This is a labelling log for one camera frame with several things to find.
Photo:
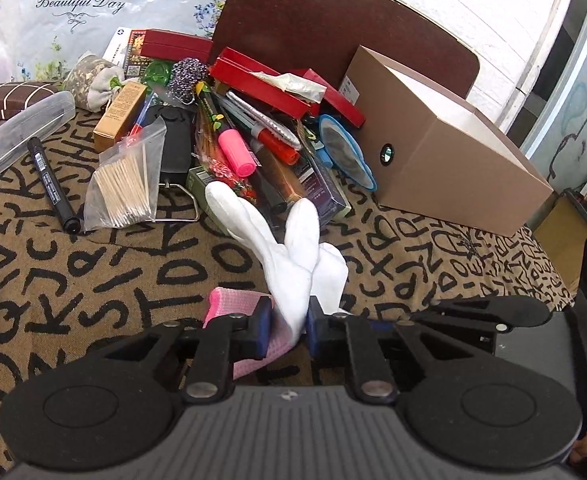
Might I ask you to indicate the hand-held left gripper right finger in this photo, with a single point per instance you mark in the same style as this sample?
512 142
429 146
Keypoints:
314 332

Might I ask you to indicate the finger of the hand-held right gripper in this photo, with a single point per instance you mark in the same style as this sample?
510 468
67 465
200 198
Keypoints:
473 312

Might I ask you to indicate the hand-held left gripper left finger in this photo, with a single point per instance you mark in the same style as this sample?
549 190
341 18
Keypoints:
263 330

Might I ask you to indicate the white sock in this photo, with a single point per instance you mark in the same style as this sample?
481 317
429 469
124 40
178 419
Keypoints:
283 270

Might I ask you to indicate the desktop with letter-print cloth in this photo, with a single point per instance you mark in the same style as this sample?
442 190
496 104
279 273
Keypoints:
123 280

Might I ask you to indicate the cardboard box on floor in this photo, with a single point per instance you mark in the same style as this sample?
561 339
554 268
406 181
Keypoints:
563 230

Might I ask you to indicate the dark purple box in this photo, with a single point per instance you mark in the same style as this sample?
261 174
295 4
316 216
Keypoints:
326 190

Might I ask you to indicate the brown glossy box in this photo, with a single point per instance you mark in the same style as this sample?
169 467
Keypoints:
283 180

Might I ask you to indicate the tan cardboard box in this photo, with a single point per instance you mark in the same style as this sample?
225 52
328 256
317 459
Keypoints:
448 160

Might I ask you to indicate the green small box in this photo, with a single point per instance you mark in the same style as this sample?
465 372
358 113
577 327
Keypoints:
198 181

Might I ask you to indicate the pink highlighter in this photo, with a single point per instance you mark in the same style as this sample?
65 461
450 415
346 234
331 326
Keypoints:
236 152

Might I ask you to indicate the red marker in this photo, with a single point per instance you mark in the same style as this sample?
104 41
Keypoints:
278 149

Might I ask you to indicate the blue-rimmed round mirror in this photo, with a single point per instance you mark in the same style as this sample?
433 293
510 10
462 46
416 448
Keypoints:
346 152

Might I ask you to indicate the pink highlighter pen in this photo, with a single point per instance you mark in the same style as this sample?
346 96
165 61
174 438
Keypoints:
208 152

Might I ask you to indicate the bag of cotton swabs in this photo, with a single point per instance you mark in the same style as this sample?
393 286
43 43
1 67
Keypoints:
123 185

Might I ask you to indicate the silver glitter pen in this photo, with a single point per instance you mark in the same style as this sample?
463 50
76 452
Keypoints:
268 120

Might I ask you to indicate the red box lid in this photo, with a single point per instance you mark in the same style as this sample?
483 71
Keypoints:
343 105

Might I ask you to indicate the white tissue packet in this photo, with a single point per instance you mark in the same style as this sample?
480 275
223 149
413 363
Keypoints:
288 85

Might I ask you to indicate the red open box tray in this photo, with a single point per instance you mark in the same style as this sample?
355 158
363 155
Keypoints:
243 77

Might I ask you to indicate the gold slim box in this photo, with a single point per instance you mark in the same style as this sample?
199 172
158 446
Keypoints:
121 115

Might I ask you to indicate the purple glitter scrubber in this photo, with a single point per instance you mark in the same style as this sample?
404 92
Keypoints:
189 80

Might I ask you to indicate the black marker pen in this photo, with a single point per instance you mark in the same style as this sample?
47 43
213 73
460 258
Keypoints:
48 175

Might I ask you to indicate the green glass ornament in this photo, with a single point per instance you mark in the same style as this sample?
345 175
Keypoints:
157 74

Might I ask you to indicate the red closed gift box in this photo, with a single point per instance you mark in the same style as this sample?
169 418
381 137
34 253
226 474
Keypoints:
178 45

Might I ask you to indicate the dark brown wooden board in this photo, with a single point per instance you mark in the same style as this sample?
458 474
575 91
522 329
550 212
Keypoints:
323 20

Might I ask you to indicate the clear plastic pencil case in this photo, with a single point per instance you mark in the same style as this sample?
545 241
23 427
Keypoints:
18 135

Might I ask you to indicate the white printed leaflet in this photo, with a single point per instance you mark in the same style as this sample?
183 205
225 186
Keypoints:
118 47

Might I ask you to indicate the brown striped glasses case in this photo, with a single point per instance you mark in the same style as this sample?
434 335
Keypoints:
13 97

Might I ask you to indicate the floral plastic bag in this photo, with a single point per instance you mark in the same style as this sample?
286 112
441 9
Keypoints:
73 35

